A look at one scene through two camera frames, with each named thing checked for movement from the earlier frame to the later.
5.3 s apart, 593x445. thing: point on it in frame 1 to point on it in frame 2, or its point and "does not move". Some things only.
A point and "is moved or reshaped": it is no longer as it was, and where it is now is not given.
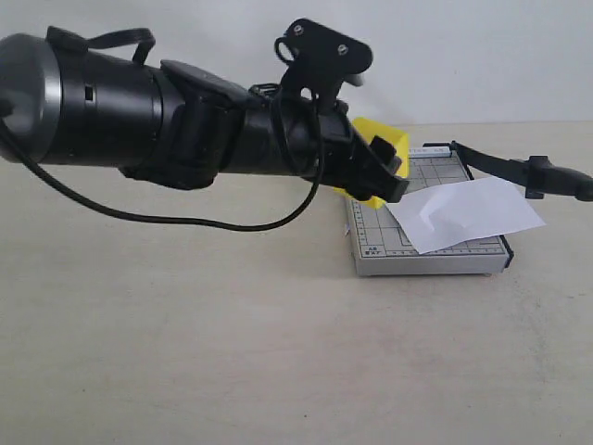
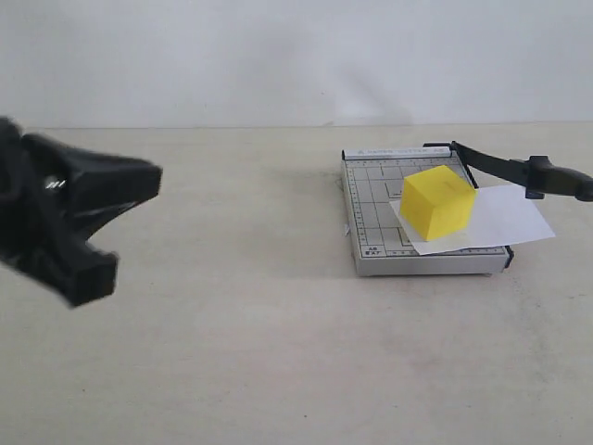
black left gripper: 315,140 to 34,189
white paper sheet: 461,213 is moved or reshaped
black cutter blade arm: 536,173 does not move
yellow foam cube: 396,140 to 437,202
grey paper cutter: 380,247 does not move
